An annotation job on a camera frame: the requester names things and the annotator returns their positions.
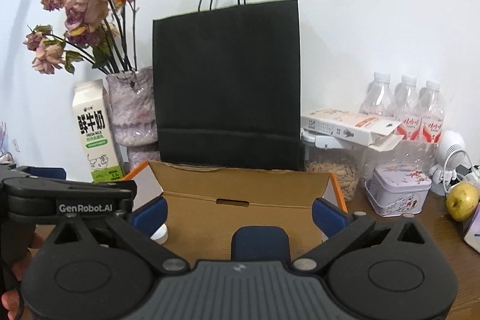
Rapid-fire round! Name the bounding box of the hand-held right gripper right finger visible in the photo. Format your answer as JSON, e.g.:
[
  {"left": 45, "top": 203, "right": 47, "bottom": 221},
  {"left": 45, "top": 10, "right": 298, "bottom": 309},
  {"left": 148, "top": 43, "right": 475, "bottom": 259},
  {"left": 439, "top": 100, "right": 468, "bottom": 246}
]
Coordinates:
[{"left": 292, "top": 197, "right": 428, "bottom": 274}]

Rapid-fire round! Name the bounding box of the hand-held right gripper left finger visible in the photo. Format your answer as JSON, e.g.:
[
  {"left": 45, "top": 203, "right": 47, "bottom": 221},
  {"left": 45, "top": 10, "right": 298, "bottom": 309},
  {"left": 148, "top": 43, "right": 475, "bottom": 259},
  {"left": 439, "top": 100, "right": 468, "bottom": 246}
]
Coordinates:
[{"left": 43, "top": 197, "right": 190, "bottom": 274}]

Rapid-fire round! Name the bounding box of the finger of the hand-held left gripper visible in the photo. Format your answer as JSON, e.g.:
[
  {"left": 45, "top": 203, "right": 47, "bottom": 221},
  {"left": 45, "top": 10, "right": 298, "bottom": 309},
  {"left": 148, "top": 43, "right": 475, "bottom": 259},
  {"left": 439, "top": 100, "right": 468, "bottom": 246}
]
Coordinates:
[{"left": 66, "top": 179, "right": 138, "bottom": 200}]

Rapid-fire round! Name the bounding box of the dark blue case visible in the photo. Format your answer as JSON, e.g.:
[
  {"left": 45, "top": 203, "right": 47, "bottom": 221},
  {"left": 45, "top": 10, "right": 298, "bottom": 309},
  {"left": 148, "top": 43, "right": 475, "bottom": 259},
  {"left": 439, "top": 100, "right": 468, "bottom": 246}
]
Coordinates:
[{"left": 231, "top": 226, "right": 290, "bottom": 264}]

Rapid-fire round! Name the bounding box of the orange cardboard box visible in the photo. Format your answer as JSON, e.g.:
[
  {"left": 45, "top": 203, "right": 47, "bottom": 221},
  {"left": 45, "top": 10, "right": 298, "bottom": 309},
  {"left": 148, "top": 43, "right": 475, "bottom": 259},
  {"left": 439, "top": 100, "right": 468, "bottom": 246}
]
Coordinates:
[{"left": 122, "top": 160, "right": 349, "bottom": 265}]

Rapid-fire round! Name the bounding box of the person's left hand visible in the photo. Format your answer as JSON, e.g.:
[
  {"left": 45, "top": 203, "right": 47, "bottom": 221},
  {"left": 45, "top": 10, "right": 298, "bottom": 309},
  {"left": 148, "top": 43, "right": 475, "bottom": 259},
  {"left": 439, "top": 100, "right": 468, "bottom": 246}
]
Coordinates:
[{"left": 0, "top": 223, "right": 45, "bottom": 320}]

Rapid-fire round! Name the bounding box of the small white bottle cap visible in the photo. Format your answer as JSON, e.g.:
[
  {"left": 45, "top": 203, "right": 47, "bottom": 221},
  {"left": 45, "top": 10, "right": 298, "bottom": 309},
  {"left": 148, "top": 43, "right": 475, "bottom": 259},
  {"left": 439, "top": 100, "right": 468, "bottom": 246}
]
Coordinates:
[{"left": 150, "top": 223, "right": 169, "bottom": 242}]

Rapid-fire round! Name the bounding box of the clear seed storage container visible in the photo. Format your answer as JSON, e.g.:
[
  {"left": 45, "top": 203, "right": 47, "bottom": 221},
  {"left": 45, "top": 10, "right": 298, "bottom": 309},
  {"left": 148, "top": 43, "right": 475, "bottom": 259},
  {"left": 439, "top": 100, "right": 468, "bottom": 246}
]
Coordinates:
[{"left": 302, "top": 130, "right": 366, "bottom": 202}]

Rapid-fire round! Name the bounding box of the white green milk carton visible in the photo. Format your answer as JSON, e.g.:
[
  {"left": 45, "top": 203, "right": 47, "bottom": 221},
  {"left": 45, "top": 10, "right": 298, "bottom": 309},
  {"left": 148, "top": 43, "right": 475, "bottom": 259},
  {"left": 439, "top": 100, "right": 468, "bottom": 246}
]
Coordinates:
[{"left": 72, "top": 79, "right": 124, "bottom": 184}]

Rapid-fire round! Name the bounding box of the lavender printed tin box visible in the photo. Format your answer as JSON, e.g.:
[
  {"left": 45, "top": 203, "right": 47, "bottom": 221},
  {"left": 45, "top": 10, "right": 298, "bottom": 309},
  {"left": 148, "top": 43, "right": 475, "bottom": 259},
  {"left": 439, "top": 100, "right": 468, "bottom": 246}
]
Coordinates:
[{"left": 364, "top": 163, "right": 433, "bottom": 217}]

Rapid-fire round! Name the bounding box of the mottled pink ceramic vase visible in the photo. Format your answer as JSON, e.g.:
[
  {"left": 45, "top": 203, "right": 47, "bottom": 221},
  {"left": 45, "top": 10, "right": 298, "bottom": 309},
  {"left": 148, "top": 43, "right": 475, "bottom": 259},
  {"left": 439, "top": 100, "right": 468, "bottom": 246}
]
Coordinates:
[{"left": 106, "top": 66, "right": 161, "bottom": 171}]

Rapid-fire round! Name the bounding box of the white orange paper carton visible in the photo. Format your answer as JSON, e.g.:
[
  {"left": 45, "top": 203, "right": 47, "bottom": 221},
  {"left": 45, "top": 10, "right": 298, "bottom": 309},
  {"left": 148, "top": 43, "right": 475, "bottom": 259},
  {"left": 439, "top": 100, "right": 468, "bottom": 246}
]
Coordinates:
[{"left": 301, "top": 107, "right": 406, "bottom": 154}]

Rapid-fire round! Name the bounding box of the clear plastic water bottle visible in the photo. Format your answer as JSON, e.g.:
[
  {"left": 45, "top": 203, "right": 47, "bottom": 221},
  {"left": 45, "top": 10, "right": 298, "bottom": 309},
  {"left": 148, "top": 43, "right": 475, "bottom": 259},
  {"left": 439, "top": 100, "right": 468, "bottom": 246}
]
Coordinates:
[
  {"left": 390, "top": 74, "right": 422, "bottom": 163},
  {"left": 358, "top": 71, "right": 397, "bottom": 118},
  {"left": 416, "top": 80, "right": 447, "bottom": 171}
]

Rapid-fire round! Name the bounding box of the yellow pear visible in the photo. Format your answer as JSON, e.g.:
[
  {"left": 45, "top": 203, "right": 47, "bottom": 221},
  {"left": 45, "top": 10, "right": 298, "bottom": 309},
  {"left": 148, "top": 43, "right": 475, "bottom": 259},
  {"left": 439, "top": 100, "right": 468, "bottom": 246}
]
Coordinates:
[{"left": 445, "top": 182, "right": 480, "bottom": 222}]

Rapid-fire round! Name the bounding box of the small purple gift bag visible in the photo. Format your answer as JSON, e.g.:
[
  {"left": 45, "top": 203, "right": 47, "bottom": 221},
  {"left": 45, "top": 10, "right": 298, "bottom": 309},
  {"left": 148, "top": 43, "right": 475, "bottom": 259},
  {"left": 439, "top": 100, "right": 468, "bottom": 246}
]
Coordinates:
[{"left": 463, "top": 202, "right": 480, "bottom": 244}]

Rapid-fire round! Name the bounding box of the white power adapter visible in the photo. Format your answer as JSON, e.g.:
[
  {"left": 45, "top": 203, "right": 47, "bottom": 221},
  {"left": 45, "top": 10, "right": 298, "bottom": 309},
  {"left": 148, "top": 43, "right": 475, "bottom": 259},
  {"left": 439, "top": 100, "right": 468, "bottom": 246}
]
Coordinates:
[{"left": 466, "top": 166, "right": 480, "bottom": 189}]

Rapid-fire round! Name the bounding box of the black paper shopping bag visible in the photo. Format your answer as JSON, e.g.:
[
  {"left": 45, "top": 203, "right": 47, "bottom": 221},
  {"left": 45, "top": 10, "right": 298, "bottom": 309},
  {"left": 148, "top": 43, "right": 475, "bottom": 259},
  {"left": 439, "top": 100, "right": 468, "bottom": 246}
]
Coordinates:
[{"left": 152, "top": 0, "right": 305, "bottom": 171}]

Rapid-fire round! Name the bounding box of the dried pink rose bouquet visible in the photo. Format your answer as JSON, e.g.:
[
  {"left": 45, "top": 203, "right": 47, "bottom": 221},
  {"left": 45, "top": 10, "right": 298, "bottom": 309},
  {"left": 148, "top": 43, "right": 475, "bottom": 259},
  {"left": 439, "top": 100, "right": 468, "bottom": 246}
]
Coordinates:
[{"left": 23, "top": 0, "right": 142, "bottom": 76}]

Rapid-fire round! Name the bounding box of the white cable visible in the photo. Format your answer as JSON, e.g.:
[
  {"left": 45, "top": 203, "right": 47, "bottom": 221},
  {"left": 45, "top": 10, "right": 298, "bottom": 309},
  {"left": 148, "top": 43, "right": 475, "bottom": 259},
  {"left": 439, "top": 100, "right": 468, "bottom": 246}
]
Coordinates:
[{"left": 442, "top": 151, "right": 480, "bottom": 197}]

